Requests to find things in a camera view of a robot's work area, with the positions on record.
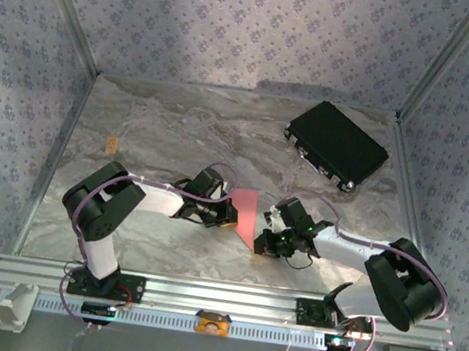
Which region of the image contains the white plastic bracket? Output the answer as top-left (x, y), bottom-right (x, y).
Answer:
top-left (0, 280), bottom-right (39, 335)

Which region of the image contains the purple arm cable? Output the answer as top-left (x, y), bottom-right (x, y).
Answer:
top-left (255, 188), bottom-right (461, 351)
top-left (55, 143), bottom-right (244, 347)

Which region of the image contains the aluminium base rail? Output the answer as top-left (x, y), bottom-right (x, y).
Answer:
top-left (0, 250), bottom-right (459, 351)

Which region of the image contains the aluminium table side rail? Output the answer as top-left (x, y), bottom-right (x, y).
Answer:
top-left (11, 64), bottom-right (100, 265)
top-left (368, 117), bottom-right (460, 312)

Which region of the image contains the small circuit board with light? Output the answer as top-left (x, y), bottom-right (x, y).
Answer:
top-left (322, 332), bottom-right (357, 351)
top-left (80, 301), bottom-right (119, 321)

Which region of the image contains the pink paper sheet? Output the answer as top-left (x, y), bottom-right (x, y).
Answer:
top-left (224, 187), bottom-right (260, 251)

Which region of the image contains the orange cartoon figure sticker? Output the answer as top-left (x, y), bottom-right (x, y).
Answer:
top-left (193, 309), bottom-right (233, 339)

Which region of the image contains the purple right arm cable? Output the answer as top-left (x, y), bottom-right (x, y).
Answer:
top-left (255, 188), bottom-right (461, 351)

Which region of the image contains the small orange tag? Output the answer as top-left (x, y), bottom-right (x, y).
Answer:
top-left (104, 134), bottom-right (119, 156)

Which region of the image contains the slotted grey cable duct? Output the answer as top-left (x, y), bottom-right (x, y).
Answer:
top-left (30, 290), bottom-right (330, 351)

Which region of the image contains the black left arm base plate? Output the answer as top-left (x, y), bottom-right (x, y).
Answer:
top-left (64, 265), bottom-right (148, 306)

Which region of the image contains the black hard case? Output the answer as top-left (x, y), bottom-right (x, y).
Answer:
top-left (276, 94), bottom-right (396, 200)

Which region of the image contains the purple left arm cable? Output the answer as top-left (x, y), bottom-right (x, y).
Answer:
top-left (55, 143), bottom-right (244, 347)

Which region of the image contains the aluminium frame post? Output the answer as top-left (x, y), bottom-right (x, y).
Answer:
top-left (395, 0), bottom-right (469, 131)

